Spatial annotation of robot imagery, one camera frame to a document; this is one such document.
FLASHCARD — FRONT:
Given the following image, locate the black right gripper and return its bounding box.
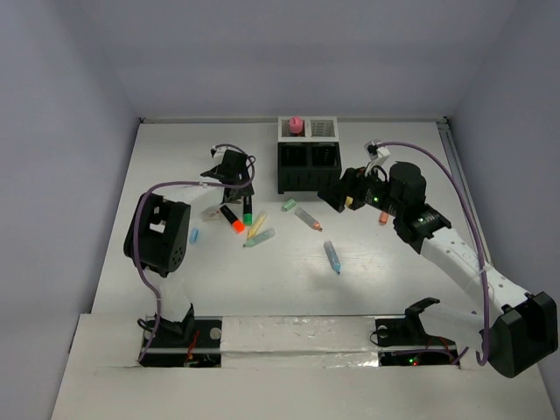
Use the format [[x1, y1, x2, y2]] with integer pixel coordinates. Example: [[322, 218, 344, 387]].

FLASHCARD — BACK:
[[317, 161, 403, 218]]

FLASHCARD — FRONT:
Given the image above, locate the black marker orange cap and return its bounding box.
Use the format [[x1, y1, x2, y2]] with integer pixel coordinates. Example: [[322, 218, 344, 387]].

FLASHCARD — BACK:
[[220, 205, 245, 234]]

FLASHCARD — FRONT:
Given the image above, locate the pink bottle of pens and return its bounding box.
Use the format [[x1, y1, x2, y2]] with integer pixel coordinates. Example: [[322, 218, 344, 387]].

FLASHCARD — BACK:
[[287, 116, 305, 137]]

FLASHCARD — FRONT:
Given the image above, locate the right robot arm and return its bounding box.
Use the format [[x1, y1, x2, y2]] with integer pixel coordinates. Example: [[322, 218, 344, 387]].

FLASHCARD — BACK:
[[318, 162, 559, 378]]

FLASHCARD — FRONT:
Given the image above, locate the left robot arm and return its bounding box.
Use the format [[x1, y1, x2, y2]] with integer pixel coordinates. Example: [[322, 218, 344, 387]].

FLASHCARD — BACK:
[[123, 143, 256, 346]]

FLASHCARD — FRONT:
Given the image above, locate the black slotted organizer box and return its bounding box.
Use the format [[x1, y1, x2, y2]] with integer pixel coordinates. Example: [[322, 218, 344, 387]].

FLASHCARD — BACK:
[[277, 142, 342, 194]]

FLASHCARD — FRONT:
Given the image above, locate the clear orange-tip marker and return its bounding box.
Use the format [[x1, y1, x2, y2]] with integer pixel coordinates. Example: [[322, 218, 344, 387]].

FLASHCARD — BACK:
[[295, 207, 323, 232]]

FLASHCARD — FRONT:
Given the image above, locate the clear yellow highlighter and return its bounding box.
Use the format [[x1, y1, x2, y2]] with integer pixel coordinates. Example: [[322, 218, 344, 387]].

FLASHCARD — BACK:
[[247, 211, 268, 239]]

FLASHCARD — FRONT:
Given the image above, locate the blue marker cap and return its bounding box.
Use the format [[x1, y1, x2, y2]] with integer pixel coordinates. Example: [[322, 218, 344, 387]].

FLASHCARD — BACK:
[[189, 228, 200, 243]]

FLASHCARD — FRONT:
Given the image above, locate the clear blue-tip marker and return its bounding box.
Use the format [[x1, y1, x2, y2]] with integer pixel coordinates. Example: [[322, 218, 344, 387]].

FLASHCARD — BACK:
[[324, 241, 341, 275]]

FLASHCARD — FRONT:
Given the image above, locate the white slotted organizer box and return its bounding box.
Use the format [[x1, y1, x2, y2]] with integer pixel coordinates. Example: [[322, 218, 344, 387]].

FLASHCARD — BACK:
[[277, 115, 340, 143]]

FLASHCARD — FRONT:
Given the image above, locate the clear green highlighter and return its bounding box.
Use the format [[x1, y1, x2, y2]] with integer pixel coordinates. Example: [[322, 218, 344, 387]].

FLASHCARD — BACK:
[[243, 227, 276, 249]]

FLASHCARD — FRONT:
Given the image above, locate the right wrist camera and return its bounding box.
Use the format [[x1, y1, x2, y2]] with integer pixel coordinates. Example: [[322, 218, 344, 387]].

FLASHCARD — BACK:
[[364, 141, 390, 170]]

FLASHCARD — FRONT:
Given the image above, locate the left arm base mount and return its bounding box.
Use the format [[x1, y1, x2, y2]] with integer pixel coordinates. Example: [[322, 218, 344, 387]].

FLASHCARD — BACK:
[[136, 307, 222, 368]]

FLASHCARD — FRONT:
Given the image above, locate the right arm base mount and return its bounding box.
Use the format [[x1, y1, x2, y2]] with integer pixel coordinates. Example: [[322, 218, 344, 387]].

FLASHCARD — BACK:
[[369, 297, 459, 368]]

